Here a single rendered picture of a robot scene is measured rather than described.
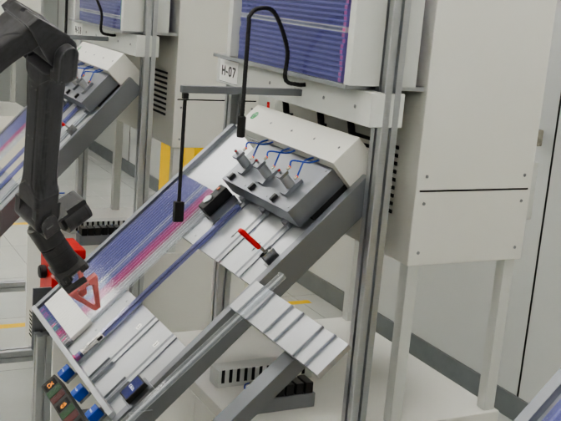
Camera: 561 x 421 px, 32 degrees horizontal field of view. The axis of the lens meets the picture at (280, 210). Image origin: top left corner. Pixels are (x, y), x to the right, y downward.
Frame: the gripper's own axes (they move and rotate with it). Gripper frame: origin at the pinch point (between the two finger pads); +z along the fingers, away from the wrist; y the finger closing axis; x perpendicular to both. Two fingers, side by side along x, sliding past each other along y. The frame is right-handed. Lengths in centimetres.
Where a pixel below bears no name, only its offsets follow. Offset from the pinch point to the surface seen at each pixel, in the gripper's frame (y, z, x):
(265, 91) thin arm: 4, -15, -57
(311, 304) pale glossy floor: 226, 175, -109
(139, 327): 3.0, 13.9, -5.8
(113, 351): 3.9, 15.2, 1.6
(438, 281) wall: 138, 150, -138
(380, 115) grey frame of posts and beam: -26, -8, -66
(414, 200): -21, 15, -67
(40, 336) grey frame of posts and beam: 50, 23, 12
